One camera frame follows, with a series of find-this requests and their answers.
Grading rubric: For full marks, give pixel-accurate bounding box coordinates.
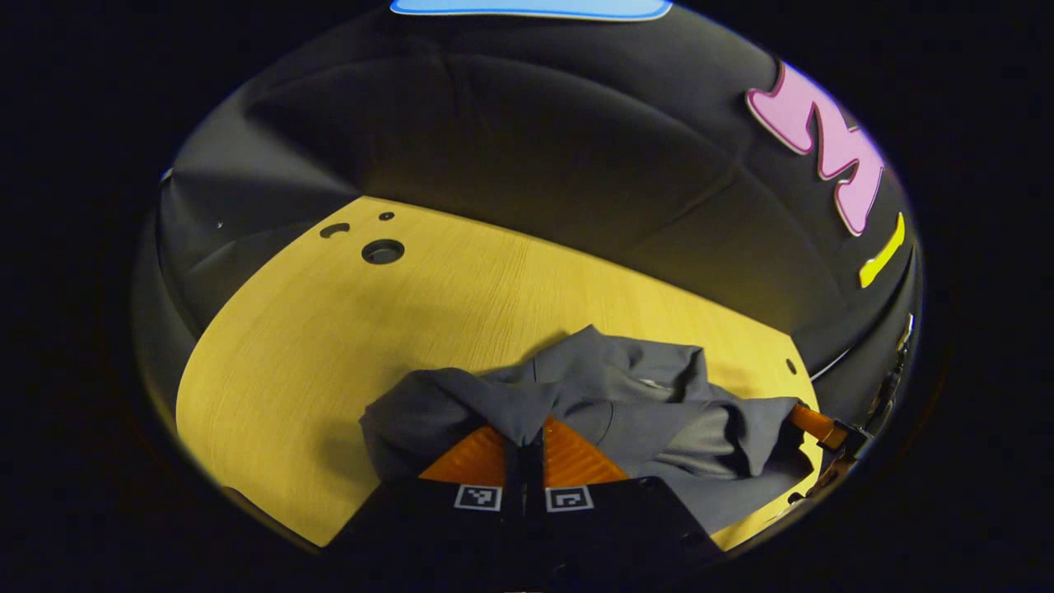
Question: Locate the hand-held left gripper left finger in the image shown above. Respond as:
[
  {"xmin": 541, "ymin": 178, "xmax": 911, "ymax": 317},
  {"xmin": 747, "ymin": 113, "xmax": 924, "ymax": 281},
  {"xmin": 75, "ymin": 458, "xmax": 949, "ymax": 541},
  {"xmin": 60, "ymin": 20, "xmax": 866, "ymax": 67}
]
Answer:
[{"xmin": 324, "ymin": 424, "xmax": 528, "ymax": 592}]

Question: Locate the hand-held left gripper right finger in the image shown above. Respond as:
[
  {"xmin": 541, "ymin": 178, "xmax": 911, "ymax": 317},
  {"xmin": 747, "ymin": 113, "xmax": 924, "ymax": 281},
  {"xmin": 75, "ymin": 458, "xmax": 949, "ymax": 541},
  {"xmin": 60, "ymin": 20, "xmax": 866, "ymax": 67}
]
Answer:
[{"xmin": 531, "ymin": 416, "xmax": 731, "ymax": 592}]

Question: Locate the grey button-up shirt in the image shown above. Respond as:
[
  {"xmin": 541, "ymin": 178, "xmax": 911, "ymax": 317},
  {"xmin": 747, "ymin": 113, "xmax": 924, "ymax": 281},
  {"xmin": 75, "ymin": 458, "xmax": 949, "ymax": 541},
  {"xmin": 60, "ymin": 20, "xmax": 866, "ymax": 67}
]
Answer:
[{"xmin": 360, "ymin": 325, "xmax": 818, "ymax": 536}]

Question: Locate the black backdrop cloth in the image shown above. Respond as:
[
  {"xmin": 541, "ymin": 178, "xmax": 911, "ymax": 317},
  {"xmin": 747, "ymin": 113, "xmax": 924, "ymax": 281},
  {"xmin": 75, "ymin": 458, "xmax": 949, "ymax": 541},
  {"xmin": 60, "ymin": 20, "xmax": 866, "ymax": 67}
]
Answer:
[{"xmin": 132, "ymin": 0, "xmax": 923, "ymax": 413}]

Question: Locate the thin white wall cable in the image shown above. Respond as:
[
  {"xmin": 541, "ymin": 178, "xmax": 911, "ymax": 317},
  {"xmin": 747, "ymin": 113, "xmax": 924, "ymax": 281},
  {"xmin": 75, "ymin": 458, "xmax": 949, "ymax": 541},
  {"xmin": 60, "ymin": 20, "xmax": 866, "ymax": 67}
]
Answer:
[{"xmin": 810, "ymin": 349, "xmax": 851, "ymax": 382}]

